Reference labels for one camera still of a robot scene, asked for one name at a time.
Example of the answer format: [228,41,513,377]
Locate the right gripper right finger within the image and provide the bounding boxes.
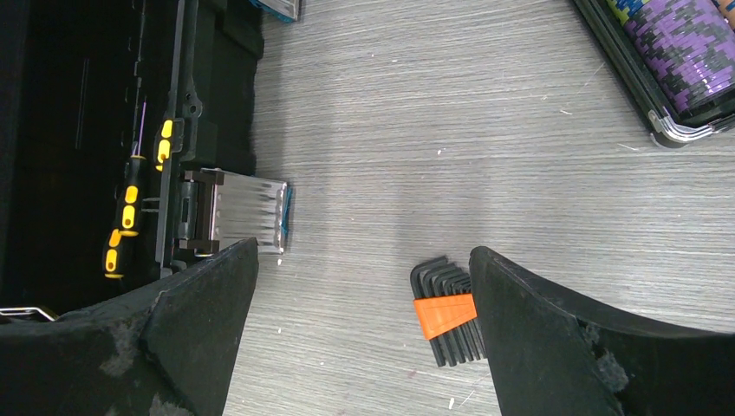
[469,246,734,415]

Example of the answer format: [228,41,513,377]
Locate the orange black brush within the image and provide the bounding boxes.
[409,256,486,367]

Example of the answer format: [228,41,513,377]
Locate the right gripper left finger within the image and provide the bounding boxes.
[1,238,259,415]

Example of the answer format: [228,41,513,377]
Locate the black plastic toolbox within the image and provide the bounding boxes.
[1,1,291,322]

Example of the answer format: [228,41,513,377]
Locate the black poker chip case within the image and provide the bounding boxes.
[574,0,734,148]

